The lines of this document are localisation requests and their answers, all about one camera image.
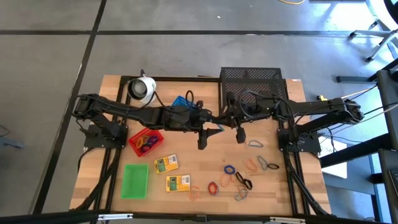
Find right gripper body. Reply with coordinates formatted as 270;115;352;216
226;92;272;144

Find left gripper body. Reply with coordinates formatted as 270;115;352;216
182;100;215;151

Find yellow green crayon box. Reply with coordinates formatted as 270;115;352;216
165;174;192;193
154;154;180;174

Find red orange spiral coil keychain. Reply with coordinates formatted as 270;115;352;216
207;181;220;197

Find blue plastic basket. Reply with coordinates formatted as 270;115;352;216
170;95;197;110

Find black mesh metal shelf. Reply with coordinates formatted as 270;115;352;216
218;67;289;118

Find red plastic basket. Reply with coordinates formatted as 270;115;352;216
128;127;165;158

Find green plastic basket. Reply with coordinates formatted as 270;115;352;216
120;164;149;200

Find white paper sheet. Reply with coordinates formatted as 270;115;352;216
318;136;349;180

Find white metal stand legs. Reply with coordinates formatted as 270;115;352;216
348;18;398;63

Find white round tabletop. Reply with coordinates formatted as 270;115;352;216
365;0;398;24

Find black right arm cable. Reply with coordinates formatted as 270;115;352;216
238;90;282;122

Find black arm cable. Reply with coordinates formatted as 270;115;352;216
238;90;282;122
185;90;196;108

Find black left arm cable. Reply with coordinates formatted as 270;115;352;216
185;90;196;108

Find black aluminium rig frame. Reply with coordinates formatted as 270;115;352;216
70;75;332;217

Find white cable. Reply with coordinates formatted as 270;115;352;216
340;83;380;100

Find silver metal bracket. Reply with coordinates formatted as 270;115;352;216
98;213;134;222
269;217;306;224

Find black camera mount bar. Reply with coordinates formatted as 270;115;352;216
0;210;398;224

